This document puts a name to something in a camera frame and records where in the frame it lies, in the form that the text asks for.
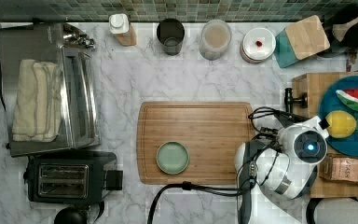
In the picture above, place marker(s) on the folded cream towel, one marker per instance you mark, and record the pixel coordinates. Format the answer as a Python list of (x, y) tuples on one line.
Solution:
[(37, 114)]

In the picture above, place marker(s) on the tea box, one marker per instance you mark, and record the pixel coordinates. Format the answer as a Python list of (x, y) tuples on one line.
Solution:
[(339, 168)]

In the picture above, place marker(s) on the yellow plush lemon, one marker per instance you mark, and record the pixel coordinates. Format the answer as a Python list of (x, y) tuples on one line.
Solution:
[(341, 124)]

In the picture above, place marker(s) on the white stacked plates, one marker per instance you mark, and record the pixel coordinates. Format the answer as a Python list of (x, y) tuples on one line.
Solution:
[(257, 45)]

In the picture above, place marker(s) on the bamboo cutting board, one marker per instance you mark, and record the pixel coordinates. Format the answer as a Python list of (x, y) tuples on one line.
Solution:
[(211, 132)]

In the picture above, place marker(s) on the green ceramic bowl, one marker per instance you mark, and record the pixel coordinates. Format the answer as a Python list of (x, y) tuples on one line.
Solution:
[(172, 158)]

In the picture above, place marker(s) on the container with bamboo lid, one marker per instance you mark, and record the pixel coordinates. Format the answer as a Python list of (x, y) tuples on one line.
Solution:
[(300, 40)]

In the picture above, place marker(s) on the clear cereal canister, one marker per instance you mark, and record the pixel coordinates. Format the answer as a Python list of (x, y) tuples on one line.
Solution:
[(215, 37)]

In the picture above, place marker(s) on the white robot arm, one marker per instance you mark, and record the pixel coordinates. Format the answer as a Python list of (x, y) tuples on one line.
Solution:
[(286, 165)]

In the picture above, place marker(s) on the dark grey cup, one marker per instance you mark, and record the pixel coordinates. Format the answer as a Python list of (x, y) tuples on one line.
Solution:
[(171, 34)]

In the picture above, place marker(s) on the wooden drawer cabinet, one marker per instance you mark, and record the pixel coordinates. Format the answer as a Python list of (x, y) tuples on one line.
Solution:
[(315, 85)]

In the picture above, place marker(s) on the black toaster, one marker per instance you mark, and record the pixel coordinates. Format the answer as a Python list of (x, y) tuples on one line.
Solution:
[(72, 177)]

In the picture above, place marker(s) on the black drawer handle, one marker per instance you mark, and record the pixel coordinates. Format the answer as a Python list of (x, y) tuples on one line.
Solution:
[(290, 100)]

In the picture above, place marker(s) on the wooden spoon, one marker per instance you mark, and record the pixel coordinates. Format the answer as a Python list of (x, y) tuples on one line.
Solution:
[(339, 30)]

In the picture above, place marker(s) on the white-capped amber bottle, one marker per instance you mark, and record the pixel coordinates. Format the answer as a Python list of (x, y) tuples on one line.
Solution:
[(121, 28)]

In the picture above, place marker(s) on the black round pot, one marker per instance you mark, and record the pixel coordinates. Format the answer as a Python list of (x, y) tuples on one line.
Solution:
[(350, 40)]

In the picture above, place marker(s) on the blue round plate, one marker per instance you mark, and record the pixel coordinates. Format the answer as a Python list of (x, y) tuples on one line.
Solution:
[(329, 103)]

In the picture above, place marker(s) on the silver toaster oven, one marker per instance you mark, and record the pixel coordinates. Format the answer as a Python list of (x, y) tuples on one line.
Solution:
[(70, 48)]

